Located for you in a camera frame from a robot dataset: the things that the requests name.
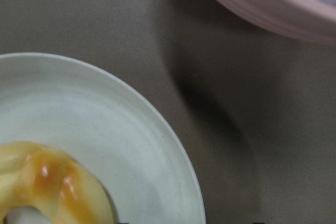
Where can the white round plate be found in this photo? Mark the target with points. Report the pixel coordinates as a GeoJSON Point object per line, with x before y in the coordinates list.
{"type": "Point", "coordinates": [107, 127]}

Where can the glazed donut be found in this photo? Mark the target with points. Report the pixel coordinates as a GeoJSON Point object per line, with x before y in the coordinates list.
{"type": "Point", "coordinates": [51, 181]}

